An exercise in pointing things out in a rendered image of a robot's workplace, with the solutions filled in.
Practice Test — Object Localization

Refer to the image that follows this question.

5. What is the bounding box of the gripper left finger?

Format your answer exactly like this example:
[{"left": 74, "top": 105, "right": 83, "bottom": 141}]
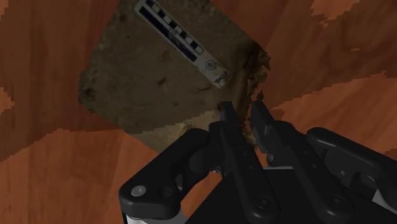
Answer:
[{"left": 118, "top": 101, "right": 282, "bottom": 224}]

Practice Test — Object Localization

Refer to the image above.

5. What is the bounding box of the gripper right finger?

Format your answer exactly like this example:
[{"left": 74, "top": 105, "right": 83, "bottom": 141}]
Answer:
[{"left": 249, "top": 100, "right": 397, "bottom": 224}]

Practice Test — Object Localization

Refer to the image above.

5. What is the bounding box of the white remote control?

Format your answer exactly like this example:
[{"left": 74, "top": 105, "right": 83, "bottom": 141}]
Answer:
[{"left": 134, "top": 0, "right": 233, "bottom": 89}]

